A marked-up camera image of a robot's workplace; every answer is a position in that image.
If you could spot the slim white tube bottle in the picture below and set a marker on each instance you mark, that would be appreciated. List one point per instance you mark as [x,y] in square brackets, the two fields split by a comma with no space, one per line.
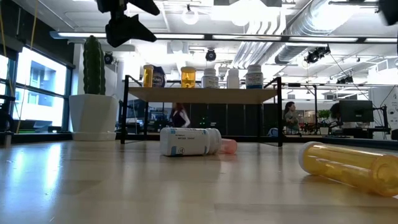
[233,79]

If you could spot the white globe pendant lamp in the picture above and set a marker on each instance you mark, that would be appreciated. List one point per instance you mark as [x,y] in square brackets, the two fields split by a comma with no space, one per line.
[190,15]

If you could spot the green cactus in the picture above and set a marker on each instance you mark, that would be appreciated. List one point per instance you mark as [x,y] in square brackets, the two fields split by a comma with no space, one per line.
[93,65]

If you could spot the person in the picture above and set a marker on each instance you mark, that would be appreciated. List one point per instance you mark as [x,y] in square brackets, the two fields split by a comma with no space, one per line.
[290,119]
[179,116]
[335,112]

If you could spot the white plant pot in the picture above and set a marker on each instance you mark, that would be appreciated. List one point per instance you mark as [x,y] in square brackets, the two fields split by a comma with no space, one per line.
[93,118]

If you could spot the black computer monitor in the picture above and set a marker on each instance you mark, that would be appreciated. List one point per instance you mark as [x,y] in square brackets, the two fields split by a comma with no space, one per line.
[356,111]

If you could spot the long amber vial white cap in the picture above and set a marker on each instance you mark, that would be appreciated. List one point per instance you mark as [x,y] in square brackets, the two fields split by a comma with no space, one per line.
[342,166]

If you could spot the wide amber bottle white cap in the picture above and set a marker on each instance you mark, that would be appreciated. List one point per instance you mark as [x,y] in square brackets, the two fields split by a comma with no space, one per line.
[188,79]

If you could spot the large silver ventilation duct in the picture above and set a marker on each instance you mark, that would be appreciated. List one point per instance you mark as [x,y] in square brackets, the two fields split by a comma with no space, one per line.
[311,28]

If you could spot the long linear ceiling light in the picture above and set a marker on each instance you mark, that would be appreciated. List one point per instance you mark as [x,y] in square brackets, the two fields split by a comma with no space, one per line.
[323,39]

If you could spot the pink vial white cap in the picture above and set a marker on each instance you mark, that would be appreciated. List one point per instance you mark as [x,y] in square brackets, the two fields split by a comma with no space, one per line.
[230,146]

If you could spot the black hanging ceiling camera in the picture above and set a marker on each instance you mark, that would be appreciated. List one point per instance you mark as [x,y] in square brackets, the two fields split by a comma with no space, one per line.
[211,55]
[108,58]

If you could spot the white bottle blue band label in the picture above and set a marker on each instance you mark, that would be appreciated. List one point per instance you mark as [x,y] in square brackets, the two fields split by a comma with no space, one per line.
[254,77]

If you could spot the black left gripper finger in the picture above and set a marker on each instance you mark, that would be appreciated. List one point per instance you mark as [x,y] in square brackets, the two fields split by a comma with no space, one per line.
[127,31]
[146,6]

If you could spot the black cabinet row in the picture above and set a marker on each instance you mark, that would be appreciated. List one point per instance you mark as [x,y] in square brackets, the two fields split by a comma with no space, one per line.
[224,118]

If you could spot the white bottle pale blue label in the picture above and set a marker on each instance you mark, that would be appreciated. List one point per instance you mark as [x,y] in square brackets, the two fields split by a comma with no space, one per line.
[186,141]

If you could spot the small green potted plant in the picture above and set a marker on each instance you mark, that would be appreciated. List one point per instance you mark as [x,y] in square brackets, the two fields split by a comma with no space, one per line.
[324,115]

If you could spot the blue cap antacid bottle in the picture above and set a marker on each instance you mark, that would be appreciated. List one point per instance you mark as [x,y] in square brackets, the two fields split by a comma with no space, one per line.
[159,79]

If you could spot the white bottle grey label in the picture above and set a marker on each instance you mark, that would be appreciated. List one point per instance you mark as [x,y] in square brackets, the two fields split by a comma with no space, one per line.
[210,79]

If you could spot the black track spotlight cluster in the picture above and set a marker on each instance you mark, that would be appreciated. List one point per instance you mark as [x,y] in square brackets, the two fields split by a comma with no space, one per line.
[344,80]
[317,54]

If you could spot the white and blue round object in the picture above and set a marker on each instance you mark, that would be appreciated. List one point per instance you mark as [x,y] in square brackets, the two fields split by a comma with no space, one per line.
[273,132]

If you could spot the black aluminium frame rail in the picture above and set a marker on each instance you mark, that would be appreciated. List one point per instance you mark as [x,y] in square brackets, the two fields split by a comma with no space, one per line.
[43,137]
[373,143]

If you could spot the small amber vial white cap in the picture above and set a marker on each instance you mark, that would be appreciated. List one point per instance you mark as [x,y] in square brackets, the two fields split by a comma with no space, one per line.
[148,77]

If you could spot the wooden shelf black metal frame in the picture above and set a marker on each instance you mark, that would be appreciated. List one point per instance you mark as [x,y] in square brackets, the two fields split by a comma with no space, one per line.
[199,95]

